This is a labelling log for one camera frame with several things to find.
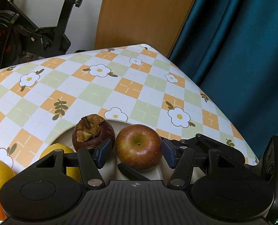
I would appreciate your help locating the brown wooden board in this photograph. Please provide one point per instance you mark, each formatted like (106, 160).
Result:
(141, 16)

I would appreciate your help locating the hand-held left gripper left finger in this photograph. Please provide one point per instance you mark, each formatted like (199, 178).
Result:
(103, 153)

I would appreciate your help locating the black exercise bike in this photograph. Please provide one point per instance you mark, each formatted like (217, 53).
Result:
(35, 32)

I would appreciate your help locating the teal satin curtain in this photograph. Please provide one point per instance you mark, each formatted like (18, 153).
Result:
(235, 51)

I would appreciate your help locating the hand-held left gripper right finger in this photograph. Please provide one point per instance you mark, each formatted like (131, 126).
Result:
(168, 153)

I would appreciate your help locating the red apple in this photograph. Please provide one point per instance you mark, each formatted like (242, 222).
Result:
(139, 150)

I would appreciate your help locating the dark purple mangosteen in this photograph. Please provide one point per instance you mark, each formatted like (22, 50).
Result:
(92, 126)

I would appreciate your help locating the cream round plate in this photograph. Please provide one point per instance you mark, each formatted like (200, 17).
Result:
(65, 134)

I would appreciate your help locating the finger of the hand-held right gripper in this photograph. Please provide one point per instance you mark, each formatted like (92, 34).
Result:
(131, 172)
(204, 139)

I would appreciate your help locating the checkered floral tablecloth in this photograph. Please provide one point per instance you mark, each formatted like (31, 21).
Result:
(129, 75)

